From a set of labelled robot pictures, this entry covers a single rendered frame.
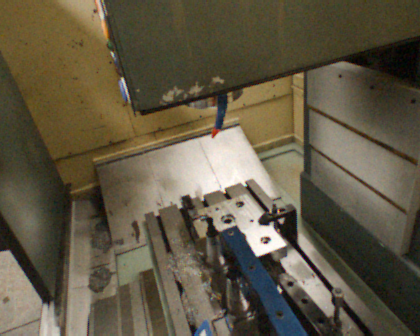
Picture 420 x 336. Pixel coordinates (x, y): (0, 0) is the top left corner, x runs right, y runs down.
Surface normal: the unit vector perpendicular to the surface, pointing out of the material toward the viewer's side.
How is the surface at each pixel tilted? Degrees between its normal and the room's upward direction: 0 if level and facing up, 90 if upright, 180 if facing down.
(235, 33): 90
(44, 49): 90
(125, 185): 24
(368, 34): 90
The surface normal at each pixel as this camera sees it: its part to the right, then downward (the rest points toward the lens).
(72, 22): 0.31, 0.45
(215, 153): -0.01, -0.58
